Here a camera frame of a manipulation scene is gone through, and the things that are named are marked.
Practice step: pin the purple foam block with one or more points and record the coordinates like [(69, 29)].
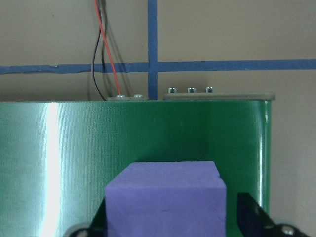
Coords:
[(165, 202)]

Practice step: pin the green conveyor belt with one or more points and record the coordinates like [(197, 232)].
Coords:
[(74, 148)]

